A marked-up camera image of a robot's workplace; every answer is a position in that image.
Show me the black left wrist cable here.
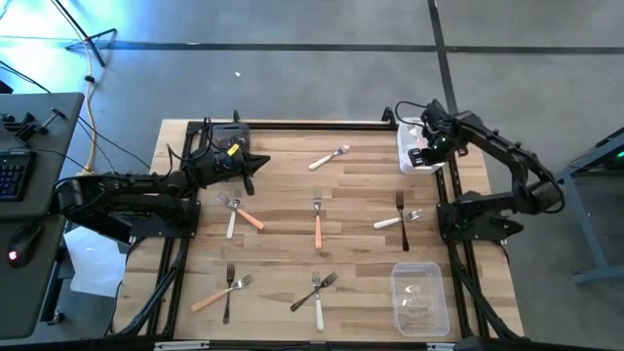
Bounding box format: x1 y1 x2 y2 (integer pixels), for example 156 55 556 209
164 115 218 165

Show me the black floor cable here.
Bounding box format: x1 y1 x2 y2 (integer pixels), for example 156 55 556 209
0 58 152 172

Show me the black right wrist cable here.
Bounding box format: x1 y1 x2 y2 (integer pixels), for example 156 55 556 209
393 99 430 129

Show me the white paper sheet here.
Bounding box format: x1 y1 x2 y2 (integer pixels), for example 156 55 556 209
63 225 130 299

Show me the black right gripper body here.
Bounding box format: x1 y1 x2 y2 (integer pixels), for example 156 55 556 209
408 99 469 170

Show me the white plastic bin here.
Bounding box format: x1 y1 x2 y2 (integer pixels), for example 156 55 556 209
396 116 448 176

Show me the clear plastic container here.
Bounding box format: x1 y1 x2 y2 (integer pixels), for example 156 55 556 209
389 261 450 338

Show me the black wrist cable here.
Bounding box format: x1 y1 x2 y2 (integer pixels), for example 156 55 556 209
164 115 218 165
393 99 430 129

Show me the grey desk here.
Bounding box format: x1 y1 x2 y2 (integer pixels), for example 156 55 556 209
0 92 86 341

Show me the grey metal cart frame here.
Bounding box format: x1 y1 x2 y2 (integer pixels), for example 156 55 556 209
557 125 624 287

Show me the black computer mouse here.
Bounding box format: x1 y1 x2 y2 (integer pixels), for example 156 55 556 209
6 222 44 269

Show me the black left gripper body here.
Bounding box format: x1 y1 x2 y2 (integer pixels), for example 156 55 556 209
192 138 256 198

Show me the yellow extension cable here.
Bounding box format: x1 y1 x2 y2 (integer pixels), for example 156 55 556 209
74 41 98 179

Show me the grey plastic bin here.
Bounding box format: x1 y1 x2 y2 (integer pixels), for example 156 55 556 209
209 121 252 153

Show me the black metal table frame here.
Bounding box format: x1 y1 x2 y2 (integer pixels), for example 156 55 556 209
114 105 526 342

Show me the orange-handled metal fork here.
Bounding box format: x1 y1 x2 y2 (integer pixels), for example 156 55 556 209
312 190 324 250
215 192 266 231
189 273 254 314

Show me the white-handled metal fork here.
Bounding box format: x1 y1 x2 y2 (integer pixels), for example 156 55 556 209
308 143 351 172
311 270 326 332
225 189 243 241
372 209 424 231

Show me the black computer keyboard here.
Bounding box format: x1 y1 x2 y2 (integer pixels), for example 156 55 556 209
0 149 38 203

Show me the silver metal bracket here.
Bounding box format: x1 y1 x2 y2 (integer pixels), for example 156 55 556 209
426 342 483 351
153 340 212 351

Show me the black tripod stand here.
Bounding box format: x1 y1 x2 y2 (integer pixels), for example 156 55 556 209
48 0 119 69

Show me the black metal fork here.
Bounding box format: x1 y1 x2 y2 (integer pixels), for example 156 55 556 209
290 271 339 313
222 262 237 326
395 189 410 253

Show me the black desk clamp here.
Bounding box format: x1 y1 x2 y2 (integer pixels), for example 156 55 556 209
0 106 68 143

